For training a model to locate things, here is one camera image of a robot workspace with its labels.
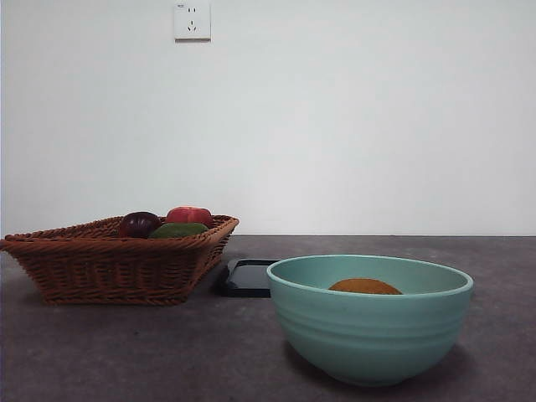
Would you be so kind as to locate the teal ribbed bowl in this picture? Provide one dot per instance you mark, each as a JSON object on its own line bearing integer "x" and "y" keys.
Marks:
{"x": 368, "y": 335}

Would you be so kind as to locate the dark rectangular tray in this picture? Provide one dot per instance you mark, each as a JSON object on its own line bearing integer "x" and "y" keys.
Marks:
{"x": 247, "y": 278}

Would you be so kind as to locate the red apple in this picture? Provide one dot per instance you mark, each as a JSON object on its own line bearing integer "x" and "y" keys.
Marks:
{"x": 188, "y": 215}

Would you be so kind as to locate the green avocado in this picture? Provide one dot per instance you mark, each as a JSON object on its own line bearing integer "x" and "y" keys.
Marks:
{"x": 178, "y": 231}

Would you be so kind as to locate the dark purple round fruit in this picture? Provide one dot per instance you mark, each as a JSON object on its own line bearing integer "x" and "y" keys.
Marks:
{"x": 138, "y": 225}

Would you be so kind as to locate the brown wicker basket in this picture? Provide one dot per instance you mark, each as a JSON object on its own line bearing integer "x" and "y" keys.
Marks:
{"x": 109, "y": 272}

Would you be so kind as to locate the white wall socket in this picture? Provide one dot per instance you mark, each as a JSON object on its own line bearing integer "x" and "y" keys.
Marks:
{"x": 192, "y": 21}

